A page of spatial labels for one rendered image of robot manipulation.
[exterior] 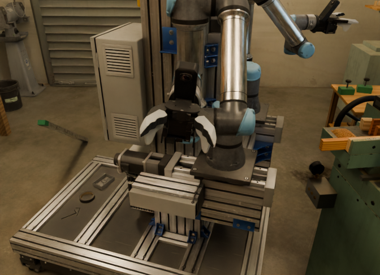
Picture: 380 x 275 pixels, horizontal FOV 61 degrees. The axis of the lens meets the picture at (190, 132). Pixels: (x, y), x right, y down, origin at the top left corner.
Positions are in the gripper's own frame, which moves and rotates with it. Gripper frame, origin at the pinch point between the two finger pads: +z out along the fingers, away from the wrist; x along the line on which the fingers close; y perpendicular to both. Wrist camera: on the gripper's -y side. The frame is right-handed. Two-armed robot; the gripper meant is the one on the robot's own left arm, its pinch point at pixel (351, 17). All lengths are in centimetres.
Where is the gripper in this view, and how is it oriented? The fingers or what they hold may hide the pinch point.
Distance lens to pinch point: 194.4
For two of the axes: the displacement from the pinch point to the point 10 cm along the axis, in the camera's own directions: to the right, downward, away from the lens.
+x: 1.4, 5.9, -7.9
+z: 9.9, -0.7, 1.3
